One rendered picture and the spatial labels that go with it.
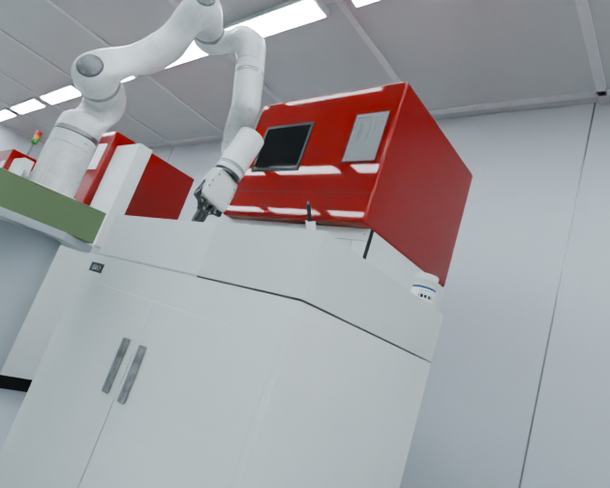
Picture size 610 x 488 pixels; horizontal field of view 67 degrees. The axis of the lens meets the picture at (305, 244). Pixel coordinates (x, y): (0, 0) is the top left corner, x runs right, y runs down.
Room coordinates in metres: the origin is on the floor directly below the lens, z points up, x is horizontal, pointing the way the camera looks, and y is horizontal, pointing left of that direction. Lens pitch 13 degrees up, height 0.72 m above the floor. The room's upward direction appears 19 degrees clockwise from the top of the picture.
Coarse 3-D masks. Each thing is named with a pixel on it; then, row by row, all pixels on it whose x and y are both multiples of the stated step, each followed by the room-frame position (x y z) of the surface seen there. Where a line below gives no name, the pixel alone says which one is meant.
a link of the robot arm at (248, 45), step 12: (228, 36) 1.30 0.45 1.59; (240, 36) 1.26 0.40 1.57; (252, 36) 1.26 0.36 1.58; (204, 48) 1.35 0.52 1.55; (216, 48) 1.34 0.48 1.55; (228, 48) 1.30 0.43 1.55; (240, 48) 1.27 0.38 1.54; (252, 48) 1.26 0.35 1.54; (264, 48) 1.28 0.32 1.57; (240, 60) 1.26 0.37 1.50; (252, 60) 1.26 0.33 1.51; (264, 60) 1.29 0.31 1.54
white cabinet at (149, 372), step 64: (64, 320) 1.52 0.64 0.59; (128, 320) 1.27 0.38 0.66; (192, 320) 1.09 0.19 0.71; (256, 320) 0.96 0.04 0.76; (320, 320) 0.94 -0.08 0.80; (64, 384) 1.40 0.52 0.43; (128, 384) 1.17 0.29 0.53; (192, 384) 1.04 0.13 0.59; (256, 384) 0.91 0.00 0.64; (320, 384) 0.99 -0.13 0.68; (384, 384) 1.18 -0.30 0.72; (64, 448) 1.30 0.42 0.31; (128, 448) 1.13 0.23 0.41; (192, 448) 0.99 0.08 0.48; (256, 448) 0.89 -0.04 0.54; (320, 448) 1.04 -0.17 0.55; (384, 448) 1.24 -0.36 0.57
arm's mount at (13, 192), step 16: (0, 176) 1.07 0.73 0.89; (16, 176) 1.09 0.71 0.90; (0, 192) 1.08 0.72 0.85; (16, 192) 1.10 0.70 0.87; (32, 192) 1.12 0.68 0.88; (48, 192) 1.14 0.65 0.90; (16, 208) 1.11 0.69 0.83; (32, 208) 1.13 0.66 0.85; (48, 208) 1.15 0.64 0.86; (64, 208) 1.17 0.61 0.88; (80, 208) 1.19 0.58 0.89; (48, 224) 1.16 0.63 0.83; (64, 224) 1.18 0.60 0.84; (80, 224) 1.20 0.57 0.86; (96, 224) 1.22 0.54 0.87
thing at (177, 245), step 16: (112, 224) 1.50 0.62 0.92; (128, 224) 1.43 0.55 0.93; (144, 224) 1.36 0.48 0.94; (160, 224) 1.31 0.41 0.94; (176, 224) 1.25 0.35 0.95; (192, 224) 1.20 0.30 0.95; (208, 224) 1.15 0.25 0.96; (112, 240) 1.47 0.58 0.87; (128, 240) 1.40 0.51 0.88; (144, 240) 1.34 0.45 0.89; (160, 240) 1.28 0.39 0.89; (176, 240) 1.23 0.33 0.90; (192, 240) 1.18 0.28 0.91; (208, 240) 1.13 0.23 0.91; (112, 256) 1.44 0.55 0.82; (128, 256) 1.37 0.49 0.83; (144, 256) 1.31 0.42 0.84; (160, 256) 1.26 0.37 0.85; (176, 256) 1.21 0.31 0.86; (192, 256) 1.16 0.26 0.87; (192, 272) 1.14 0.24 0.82
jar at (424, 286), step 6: (414, 276) 1.35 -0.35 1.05; (420, 276) 1.32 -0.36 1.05; (426, 276) 1.31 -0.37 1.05; (432, 276) 1.31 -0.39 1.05; (414, 282) 1.33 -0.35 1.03; (420, 282) 1.31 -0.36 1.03; (426, 282) 1.31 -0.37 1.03; (432, 282) 1.31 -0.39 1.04; (438, 282) 1.33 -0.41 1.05; (414, 288) 1.32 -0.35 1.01; (420, 288) 1.31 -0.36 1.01; (426, 288) 1.31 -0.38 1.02; (432, 288) 1.31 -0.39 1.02; (420, 294) 1.31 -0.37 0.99; (426, 294) 1.31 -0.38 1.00; (432, 294) 1.31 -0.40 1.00; (426, 300) 1.31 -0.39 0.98; (432, 300) 1.32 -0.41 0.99
